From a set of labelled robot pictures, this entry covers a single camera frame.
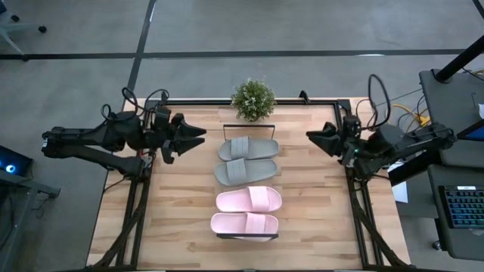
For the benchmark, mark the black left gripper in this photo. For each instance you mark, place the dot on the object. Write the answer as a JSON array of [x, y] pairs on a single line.
[[168, 138]]

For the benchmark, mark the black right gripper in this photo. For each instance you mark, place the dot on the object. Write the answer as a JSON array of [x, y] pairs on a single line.
[[348, 149]]

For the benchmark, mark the grey rubber slide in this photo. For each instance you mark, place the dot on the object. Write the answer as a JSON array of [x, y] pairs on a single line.
[[261, 172], [264, 148]]

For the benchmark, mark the pink rubber slide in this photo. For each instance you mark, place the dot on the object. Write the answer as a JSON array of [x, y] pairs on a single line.
[[234, 200], [230, 223]]

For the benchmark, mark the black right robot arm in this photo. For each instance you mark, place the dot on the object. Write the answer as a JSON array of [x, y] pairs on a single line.
[[416, 140]]

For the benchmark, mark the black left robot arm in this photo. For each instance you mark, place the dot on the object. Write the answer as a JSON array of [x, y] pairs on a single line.
[[75, 138]]

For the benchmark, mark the black metal shoe shelf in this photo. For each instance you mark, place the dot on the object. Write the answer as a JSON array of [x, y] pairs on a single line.
[[247, 235]]

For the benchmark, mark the small green potted plant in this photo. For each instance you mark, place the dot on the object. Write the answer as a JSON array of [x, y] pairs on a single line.
[[252, 99]]

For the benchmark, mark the black desk support bar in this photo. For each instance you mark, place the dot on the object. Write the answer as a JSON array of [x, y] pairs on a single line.
[[412, 172]]

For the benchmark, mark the white paper sheet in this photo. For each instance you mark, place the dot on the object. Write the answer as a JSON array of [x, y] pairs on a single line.
[[401, 192]]

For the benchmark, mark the grey desk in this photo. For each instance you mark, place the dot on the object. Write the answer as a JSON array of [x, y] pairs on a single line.
[[469, 245], [446, 102]]

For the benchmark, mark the tablet with blue screen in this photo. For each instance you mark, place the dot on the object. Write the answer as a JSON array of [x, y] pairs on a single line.
[[474, 133]]

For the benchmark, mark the black pole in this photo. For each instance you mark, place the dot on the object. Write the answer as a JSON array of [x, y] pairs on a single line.
[[457, 60]]

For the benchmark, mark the black backlit keyboard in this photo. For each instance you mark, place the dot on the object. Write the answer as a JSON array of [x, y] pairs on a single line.
[[465, 208]]

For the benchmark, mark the grey metal stand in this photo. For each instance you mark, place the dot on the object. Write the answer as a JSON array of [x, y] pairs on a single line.
[[34, 187]]

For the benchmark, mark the black computer with blue light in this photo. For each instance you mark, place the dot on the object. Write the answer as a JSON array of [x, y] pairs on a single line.
[[15, 162]]

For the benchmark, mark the grey office chair base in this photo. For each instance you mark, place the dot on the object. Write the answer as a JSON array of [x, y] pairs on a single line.
[[19, 27]]

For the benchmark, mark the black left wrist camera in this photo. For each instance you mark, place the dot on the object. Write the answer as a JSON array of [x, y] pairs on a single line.
[[162, 117]]

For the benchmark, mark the black aluminium table frame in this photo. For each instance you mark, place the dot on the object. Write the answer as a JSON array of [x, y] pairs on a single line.
[[196, 102]]

